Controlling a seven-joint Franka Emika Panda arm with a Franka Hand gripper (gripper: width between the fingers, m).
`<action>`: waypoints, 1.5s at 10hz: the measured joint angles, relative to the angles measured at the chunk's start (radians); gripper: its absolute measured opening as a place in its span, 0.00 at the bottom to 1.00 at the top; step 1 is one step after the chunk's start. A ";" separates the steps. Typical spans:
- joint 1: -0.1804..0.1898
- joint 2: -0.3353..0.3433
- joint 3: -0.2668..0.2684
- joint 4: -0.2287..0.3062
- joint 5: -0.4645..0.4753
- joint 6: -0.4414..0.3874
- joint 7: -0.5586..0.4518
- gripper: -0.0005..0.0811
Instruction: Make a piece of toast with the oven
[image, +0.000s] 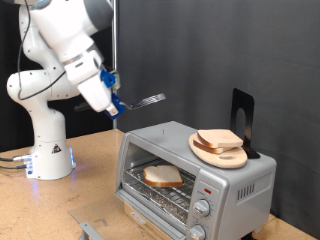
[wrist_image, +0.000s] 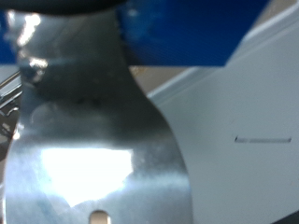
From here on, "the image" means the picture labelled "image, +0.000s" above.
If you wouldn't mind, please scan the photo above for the wire oven rack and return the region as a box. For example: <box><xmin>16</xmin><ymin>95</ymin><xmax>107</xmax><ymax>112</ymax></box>
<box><xmin>123</xmin><ymin>158</ymin><xmax>197</xmax><ymax>223</ymax></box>

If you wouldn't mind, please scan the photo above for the black base cable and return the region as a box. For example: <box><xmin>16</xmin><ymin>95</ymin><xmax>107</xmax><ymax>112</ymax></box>
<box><xmin>0</xmin><ymin>163</ymin><xmax>33</xmax><ymax>171</ymax></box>

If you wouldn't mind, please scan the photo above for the spatula with blue grip block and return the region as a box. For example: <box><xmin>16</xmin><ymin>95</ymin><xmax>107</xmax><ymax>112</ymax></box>
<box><xmin>73</xmin><ymin>92</ymin><xmax>167</xmax><ymax>120</ymax></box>

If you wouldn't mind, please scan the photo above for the base cable with silver connector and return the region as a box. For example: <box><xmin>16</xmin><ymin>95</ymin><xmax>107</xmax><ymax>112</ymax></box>
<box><xmin>0</xmin><ymin>153</ymin><xmax>33</xmax><ymax>164</ymax></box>

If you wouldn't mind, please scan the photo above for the vertical metal pole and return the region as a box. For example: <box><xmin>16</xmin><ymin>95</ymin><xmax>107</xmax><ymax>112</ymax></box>
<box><xmin>110</xmin><ymin>0</ymin><xmax>119</xmax><ymax>130</ymax></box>

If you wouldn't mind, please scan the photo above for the white bread slice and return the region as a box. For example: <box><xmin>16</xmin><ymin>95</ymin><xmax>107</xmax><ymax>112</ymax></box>
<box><xmin>143</xmin><ymin>164</ymin><xmax>185</xmax><ymax>188</ymax></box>

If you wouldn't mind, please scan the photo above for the silver oven knob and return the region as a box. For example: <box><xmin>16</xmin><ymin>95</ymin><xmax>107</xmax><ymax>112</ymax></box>
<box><xmin>193</xmin><ymin>199</ymin><xmax>212</xmax><ymax>218</ymax></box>
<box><xmin>188</xmin><ymin>223</ymin><xmax>208</xmax><ymax>240</ymax></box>

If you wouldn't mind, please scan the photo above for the dark grey backdrop panel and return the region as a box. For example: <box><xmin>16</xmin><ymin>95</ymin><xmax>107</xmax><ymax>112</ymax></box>
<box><xmin>117</xmin><ymin>0</ymin><xmax>320</xmax><ymax>239</ymax></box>

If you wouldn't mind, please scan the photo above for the oval wooden cutting board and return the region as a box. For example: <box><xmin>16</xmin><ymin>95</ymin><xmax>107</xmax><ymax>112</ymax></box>
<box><xmin>188</xmin><ymin>133</ymin><xmax>249</xmax><ymax>169</ymax></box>

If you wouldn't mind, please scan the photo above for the black backdrop curtain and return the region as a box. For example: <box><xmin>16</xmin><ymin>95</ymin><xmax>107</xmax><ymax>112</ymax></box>
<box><xmin>0</xmin><ymin>0</ymin><xmax>114</xmax><ymax>153</ymax></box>

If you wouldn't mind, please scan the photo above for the silver toaster oven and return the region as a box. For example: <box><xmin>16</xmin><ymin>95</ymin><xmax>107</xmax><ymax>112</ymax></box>
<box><xmin>114</xmin><ymin>120</ymin><xmax>278</xmax><ymax>240</ymax></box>

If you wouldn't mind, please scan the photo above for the pale wooden toast slice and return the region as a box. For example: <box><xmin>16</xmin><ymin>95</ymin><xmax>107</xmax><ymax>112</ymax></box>
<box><xmin>197</xmin><ymin>129</ymin><xmax>244</xmax><ymax>149</ymax></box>

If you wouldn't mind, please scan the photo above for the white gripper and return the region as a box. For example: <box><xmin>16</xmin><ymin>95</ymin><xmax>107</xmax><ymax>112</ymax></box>
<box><xmin>77</xmin><ymin>73</ymin><xmax>120</xmax><ymax>117</ymax></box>

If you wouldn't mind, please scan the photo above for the black metal bookend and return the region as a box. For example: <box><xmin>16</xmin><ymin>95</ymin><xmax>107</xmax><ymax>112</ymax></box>
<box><xmin>230</xmin><ymin>87</ymin><xmax>262</xmax><ymax>160</ymax></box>

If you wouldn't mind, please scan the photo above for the wooden crate under oven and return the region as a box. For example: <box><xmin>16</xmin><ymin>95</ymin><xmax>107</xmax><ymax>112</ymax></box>
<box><xmin>122</xmin><ymin>201</ymin><xmax>168</xmax><ymax>240</ymax></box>

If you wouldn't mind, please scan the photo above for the brown-edged wooden toast slice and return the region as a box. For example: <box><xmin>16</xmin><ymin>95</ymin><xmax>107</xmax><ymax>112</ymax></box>
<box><xmin>192</xmin><ymin>139</ymin><xmax>234</xmax><ymax>154</ymax></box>

